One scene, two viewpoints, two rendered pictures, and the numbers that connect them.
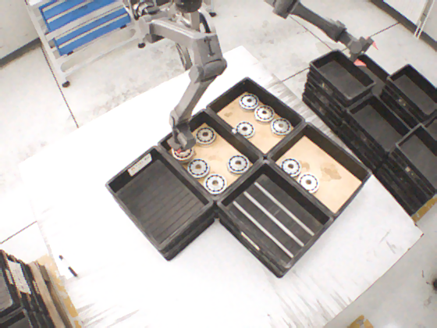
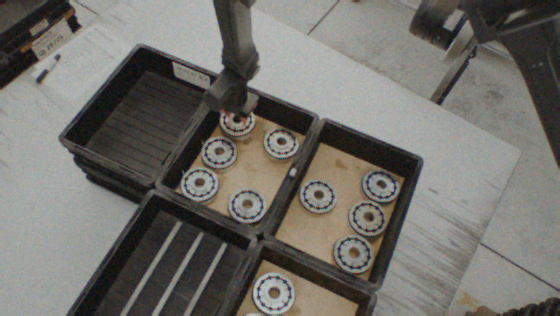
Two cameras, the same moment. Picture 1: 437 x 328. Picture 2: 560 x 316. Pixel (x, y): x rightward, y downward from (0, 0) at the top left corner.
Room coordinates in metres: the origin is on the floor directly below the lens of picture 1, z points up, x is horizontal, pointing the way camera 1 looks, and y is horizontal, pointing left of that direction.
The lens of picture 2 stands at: (0.60, -0.47, 1.84)
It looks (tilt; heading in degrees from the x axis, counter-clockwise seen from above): 64 degrees down; 63
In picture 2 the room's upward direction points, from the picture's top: 5 degrees clockwise
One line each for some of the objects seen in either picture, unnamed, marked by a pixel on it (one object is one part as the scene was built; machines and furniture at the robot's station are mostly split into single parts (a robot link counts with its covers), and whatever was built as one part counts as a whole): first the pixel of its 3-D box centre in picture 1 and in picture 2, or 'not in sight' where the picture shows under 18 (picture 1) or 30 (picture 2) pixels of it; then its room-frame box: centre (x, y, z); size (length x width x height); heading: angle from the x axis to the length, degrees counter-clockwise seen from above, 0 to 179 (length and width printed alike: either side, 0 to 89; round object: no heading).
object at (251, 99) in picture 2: (179, 136); (236, 93); (0.86, 0.17, 1.00); 0.10 x 0.07 x 0.07; 131
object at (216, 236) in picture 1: (208, 226); (202, 233); (0.68, 0.08, 0.35); 1.60 x 1.60 x 0.70; 32
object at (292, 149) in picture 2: (205, 135); (281, 142); (0.96, 0.07, 0.86); 0.10 x 0.10 x 0.01
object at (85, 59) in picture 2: (69, 241); (83, 58); (0.48, 0.76, 0.70); 0.33 x 0.23 x 0.01; 32
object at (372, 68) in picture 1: (365, 82); not in sight; (1.84, -1.20, 0.26); 0.40 x 0.30 x 0.23; 32
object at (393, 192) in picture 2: (249, 101); (380, 185); (1.16, -0.16, 0.86); 0.10 x 0.10 x 0.01
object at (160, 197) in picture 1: (159, 199); (148, 120); (0.63, 0.28, 0.87); 0.40 x 0.30 x 0.11; 41
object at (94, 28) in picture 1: (87, 14); not in sight; (2.45, 1.07, 0.60); 0.72 x 0.03 x 0.56; 122
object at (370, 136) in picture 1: (372, 135); not in sight; (1.29, -1.07, 0.31); 0.40 x 0.30 x 0.34; 32
